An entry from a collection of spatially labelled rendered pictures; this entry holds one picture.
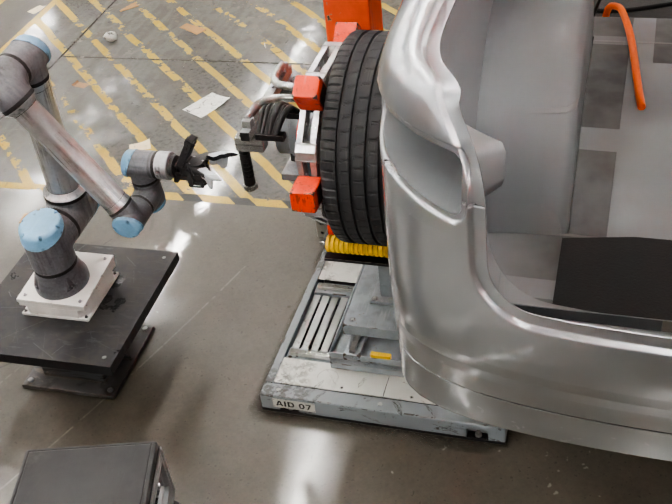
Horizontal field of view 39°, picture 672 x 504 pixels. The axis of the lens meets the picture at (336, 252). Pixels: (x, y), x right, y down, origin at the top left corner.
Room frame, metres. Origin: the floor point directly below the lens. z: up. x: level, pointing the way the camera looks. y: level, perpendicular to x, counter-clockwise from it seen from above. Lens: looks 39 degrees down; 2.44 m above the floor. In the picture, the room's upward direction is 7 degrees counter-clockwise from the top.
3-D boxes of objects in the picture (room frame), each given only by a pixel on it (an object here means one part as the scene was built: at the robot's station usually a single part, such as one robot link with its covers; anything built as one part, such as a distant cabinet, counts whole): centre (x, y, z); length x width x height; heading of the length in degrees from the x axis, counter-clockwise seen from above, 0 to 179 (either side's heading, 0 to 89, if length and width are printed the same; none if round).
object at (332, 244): (2.44, -0.09, 0.51); 0.29 x 0.06 x 0.06; 70
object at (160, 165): (2.60, 0.50, 0.81); 0.10 x 0.05 x 0.09; 160
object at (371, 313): (2.53, -0.20, 0.32); 0.40 x 0.30 x 0.28; 160
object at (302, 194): (2.29, 0.06, 0.85); 0.09 x 0.08 x 0.07; 160
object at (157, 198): (2.63, 0.59, 0.69); 0.12 x 0.09 x 0.12; 159
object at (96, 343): (2.62, 0.96, 0.15); 0.60 x 0.60 x 0.30; 71
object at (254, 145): (2.49, 0.21, 0.93); 0.09 x 0.05 x 0.05; 70
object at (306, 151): (2.58, -0.04, 0.85); 0.54 x 0.07 x 0.54; 160
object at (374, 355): (2.50, -0.19, 0.13); 0.50 x 0.36 x 0.10; 160
